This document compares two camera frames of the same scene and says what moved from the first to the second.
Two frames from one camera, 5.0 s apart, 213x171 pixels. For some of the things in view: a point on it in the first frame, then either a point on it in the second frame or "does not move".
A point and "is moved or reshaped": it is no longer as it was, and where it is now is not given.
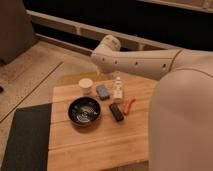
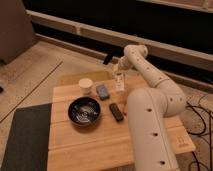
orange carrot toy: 127,105 does not move
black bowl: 84,111 does not move
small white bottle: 117,90 is moved or reshaped
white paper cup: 85,85 does not move
